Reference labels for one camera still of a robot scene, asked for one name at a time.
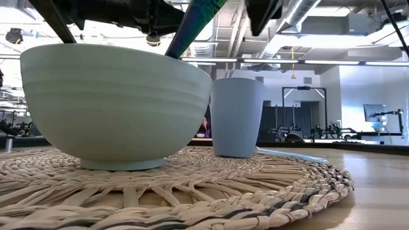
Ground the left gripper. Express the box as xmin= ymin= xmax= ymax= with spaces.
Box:
xmin=52 ymin=0 xmax=185 ymax=35

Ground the iridescent spoon with teal handle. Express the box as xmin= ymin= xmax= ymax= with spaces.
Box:
xmin=164 ymin=0 xmax=229 ymax=60

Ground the pale green ceramic bowl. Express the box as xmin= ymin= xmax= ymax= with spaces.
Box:
xmin=19 ymin=42 xmax=213 ymax=172

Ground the blue plastic cup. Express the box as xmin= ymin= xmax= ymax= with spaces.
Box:
xmin=208 ymin=77 xmax=266 ymax=159

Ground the ceiling light strip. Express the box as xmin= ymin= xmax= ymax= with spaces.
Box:
xmin=180 ymin=57 xmax=238 ymax=63
xmin=364 ymin=61 xmax=409 ymax=67
xmin=303 ymin=59 xmax=360 ymax=66
xmin=242 ymin=58 xmax=300 ymax=65

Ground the person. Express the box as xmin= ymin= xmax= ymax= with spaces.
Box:
xmin=200 ymin=116 xmax=212 ymax=139

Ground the computer monitor on stand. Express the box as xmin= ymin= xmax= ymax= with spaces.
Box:
xmin=362 ymin=103 xmax=389 ymax=124

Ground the round woven straw placemat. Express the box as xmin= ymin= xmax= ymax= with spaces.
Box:
xmin=0 ymin=144 xmax=356 ymax=230

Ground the metal cylinder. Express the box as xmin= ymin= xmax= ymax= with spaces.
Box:
xmin=4 ymin=135 xmax=15 ymax=153

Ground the silver ventilation duct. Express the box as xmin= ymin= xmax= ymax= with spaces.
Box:
xmin=280 ymin=0 xmax=322 ymax=28

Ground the yellow hanging cord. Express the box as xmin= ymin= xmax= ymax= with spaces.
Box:
xmin=289 ymin=47 xmax=297 ymax=80

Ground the black background rig frame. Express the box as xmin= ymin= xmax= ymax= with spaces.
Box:
xmin=281 ymin=85 xmax=328 ymax=142

